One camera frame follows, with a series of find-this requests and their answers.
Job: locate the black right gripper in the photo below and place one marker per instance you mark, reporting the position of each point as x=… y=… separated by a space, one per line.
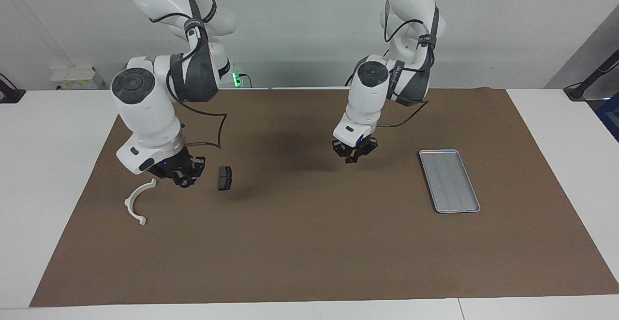
x=181 y=165

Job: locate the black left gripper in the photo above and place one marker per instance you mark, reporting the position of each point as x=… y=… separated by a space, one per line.
x=355 y=145

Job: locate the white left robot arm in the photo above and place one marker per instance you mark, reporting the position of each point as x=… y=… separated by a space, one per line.
x=367 y=102

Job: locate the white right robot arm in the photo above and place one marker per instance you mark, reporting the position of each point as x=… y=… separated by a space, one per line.
x=145 y=107

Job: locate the silver metal tray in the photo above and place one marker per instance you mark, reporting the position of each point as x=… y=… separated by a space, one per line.
x=449 y=180

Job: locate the rectangular dark grey brake pad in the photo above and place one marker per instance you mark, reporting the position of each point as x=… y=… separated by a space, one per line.
x=225 y=178

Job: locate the brown table mat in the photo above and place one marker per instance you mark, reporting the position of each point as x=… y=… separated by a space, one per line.
x=309 y=242

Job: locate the white power socket box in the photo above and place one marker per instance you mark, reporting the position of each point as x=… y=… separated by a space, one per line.
x=72 y=76

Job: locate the black table clamp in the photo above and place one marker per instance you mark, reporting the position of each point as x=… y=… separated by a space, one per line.
x=10 y=95

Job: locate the blue box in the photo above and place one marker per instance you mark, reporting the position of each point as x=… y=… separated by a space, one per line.
x=610 y=117

